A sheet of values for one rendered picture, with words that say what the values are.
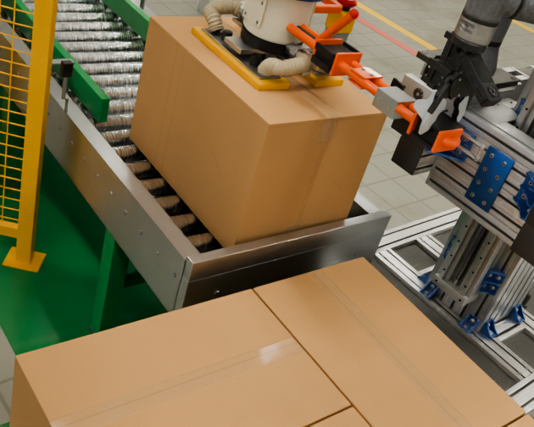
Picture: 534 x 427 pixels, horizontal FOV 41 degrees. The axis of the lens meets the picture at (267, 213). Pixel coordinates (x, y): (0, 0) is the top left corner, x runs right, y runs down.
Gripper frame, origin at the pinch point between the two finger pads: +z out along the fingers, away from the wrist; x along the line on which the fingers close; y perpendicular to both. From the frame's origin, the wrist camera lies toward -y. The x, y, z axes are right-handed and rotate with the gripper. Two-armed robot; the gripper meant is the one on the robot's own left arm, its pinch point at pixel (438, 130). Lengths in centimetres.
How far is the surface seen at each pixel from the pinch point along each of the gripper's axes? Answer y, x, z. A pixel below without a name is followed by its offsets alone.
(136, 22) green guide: 163, -17, 49
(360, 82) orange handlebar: 22.5, 3.5, 0.3
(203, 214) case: 43, 22, 50
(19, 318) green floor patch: 76, 57, 108
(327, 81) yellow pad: 43.3, -8.0, 11.7
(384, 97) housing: 14.5, 3.5, -0.4
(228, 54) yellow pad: 60, 14, 11
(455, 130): -3.8, 0.1, -2.3
